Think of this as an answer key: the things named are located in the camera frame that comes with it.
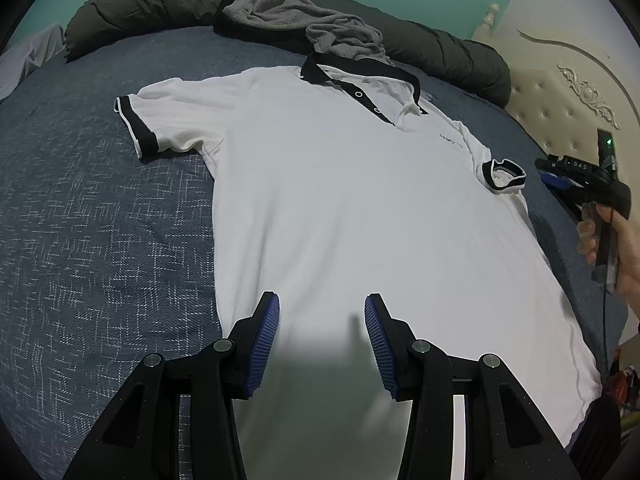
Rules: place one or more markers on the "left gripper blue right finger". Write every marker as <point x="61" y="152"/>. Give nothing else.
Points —
<point x="506" y="436"/>

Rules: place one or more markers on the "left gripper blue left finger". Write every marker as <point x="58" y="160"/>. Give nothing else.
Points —
<point x="137" y="435"/>

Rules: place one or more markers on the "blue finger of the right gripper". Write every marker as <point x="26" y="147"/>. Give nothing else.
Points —
<point x="554" y="181"/>

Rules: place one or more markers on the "white polo shirt black trim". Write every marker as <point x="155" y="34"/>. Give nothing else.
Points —
<point x="327" y="192"/>

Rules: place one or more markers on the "person's right hand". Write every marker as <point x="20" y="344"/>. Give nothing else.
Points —
<point x="628" y="278"/>

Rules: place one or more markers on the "cream tufted headboard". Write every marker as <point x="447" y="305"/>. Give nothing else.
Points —
<point x="563" y="91"/>

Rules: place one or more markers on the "clutter on floor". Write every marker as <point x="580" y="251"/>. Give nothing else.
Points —
<point x="623" y="380"/>

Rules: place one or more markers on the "blue patterned bed sheet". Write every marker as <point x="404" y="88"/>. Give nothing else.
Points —
<point x="107" y="256"/>

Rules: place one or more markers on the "grey crumpled garment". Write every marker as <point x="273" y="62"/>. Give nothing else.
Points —
<point x="300" y="26"/>

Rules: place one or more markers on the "light grey blanket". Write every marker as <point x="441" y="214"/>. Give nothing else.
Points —
<point x="28" y="55"/>

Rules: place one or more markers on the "dark grey rolled duvet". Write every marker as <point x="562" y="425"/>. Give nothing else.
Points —
<point x="469" y="65"/>

